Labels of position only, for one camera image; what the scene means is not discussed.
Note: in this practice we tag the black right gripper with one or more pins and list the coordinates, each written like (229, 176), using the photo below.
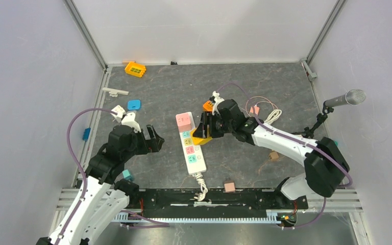
(201, 131)

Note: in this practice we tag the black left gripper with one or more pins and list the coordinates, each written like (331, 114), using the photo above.
(156, 141)

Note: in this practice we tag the yellow cube socket adapter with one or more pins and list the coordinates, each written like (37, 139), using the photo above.
(200, 141)

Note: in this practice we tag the pink cube socket adapter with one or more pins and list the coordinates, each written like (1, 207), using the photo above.
(184, 122)

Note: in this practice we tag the white multicolour power strip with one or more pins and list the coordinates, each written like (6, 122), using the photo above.
(193, 154)

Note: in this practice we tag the white cube adapter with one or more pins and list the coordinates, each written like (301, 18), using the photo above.
(118, 112)

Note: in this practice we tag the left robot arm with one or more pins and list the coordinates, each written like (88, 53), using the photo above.
(101, 197)

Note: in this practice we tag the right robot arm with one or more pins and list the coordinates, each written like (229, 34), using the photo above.
(324, 165)

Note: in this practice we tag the teal plug adapter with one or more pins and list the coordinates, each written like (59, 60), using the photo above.
(127, 175)

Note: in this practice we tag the small pink plug adapter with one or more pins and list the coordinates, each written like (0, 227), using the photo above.
(229, 186)

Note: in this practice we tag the orange power strip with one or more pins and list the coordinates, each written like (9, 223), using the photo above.
(208, 106)

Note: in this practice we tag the blue rounded adapter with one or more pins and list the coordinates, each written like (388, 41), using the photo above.
(134, 105)

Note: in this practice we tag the wooden letter cube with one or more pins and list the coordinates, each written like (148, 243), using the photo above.
(273, 156)

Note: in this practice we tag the yellow toy brick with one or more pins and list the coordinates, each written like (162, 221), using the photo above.
(135, 69)

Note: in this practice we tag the grey microphone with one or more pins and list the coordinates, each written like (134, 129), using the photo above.
(352, 97)

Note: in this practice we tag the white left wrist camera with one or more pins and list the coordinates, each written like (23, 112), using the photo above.
(129, 119)

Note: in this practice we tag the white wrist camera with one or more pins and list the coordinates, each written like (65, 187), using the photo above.
(215, 99)
(129, 119)

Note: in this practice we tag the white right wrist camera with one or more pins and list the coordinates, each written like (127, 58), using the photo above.
(215, 99)

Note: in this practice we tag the pink charger with cable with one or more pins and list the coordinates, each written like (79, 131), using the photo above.
(254, 109)

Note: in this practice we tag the white flat bracket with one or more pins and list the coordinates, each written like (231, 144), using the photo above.
(114, 92)

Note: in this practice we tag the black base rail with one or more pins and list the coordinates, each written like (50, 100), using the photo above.
(181, 203)

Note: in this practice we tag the blue wall clip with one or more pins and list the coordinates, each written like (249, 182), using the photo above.
(86, 134)

